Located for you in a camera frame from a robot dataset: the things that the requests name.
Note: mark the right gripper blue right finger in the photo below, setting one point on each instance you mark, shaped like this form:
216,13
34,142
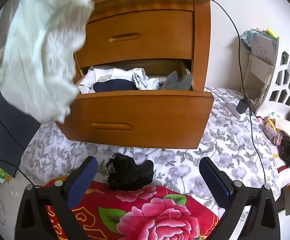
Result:
217,181

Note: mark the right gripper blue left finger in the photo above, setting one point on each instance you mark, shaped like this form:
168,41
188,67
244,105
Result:
79,180

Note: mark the black lace garment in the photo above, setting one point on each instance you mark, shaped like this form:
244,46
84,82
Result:
126,175

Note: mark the grey socks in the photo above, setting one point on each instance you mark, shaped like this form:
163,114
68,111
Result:
174,83

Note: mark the pale green lace garment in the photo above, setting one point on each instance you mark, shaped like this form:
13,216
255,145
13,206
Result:
38,40

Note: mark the wooden drawer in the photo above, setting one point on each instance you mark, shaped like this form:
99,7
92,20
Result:
158,34
140,118

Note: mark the navy blue garment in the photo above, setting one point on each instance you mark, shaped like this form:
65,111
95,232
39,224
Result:
114,85

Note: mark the red floral cushion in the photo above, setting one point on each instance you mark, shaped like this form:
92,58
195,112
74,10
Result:
153,212

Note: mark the colourful trinket pile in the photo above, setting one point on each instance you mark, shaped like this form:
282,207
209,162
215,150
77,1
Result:
277,130

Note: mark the white power strip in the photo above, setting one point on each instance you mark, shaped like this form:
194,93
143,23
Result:
232,108

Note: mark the black power adapter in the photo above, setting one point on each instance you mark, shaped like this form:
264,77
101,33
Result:
243,105

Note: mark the dark blue cabinet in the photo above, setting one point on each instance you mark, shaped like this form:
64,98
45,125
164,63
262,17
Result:
16,131

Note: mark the white cutout magazine rack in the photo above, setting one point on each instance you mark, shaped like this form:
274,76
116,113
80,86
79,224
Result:
267,81

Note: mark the wooden nightstand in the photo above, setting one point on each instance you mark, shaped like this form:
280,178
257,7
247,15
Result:
201,10

